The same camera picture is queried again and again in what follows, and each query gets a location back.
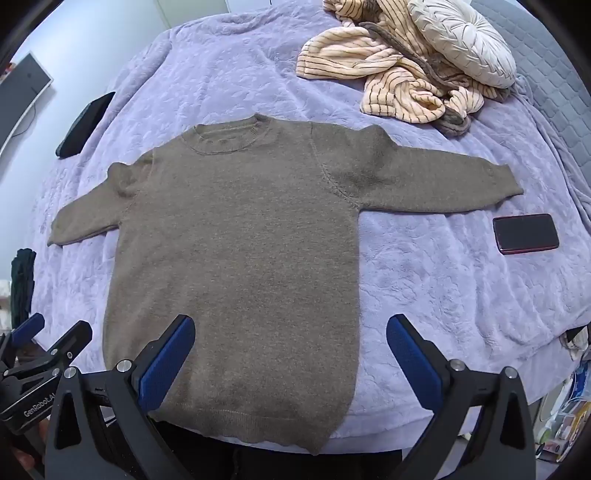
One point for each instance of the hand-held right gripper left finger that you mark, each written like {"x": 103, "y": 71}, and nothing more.
{"x": 168, "y": 364}

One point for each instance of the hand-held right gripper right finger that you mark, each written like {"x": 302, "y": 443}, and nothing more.
{"x": 415, "y": 364}

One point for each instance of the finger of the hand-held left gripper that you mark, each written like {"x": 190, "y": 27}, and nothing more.
{"x": 69, "y": 339}
{"x": 27, "y": 326}

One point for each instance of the brown knit sweater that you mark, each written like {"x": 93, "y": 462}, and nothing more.
{"x": 240, "y": 258}

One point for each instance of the dark green cloth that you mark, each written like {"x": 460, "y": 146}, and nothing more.
{"x": 23, "y": 286}

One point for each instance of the purple textured blanket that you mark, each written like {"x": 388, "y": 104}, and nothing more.
{"x": 415, "y": 295}

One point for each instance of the person's black clothing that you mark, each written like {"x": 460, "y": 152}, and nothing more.
{"x": 277, "y": 466}

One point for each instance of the assorted colourful boxes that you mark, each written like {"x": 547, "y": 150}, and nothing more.
{"x": 565, "y": 415}

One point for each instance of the smartphone with red case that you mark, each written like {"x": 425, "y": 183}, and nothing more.
{"x": 525, "y": 233}

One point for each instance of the black flat rectangular device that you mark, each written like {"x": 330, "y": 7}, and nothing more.
{"x": 85, "y": 125}

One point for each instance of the beige striped fleece blanket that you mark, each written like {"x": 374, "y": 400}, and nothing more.
{"x": 341, "y": 55}

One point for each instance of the white round pleated pillow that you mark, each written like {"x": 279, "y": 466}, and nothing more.
{"x": 461, "y": 41}

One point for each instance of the grey quilted bedspread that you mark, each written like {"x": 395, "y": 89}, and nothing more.
{"x": 545, "y": 60}

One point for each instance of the white-framed wall screen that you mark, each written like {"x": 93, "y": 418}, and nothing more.
{"x": 21, "y": 92}

